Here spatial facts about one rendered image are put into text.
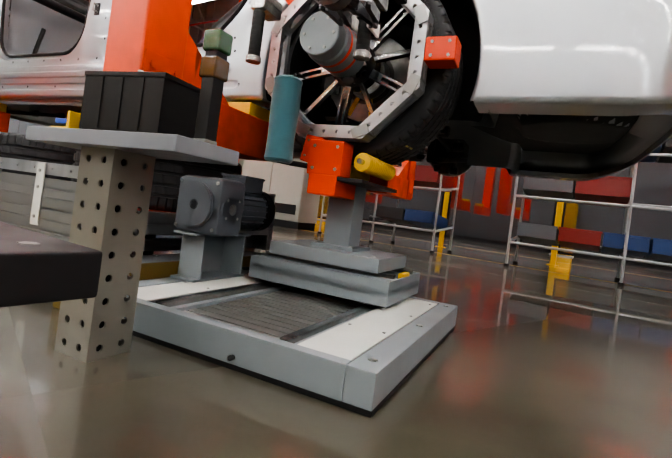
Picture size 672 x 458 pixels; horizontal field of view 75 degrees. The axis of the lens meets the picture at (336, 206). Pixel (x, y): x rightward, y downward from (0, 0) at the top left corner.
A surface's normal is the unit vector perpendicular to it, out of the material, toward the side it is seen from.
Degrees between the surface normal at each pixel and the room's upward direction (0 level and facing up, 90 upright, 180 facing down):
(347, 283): 90
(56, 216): 90
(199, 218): 90
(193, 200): 90
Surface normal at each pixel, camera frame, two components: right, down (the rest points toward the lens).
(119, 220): 0.90, 0.11
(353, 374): -0.43, -0.06
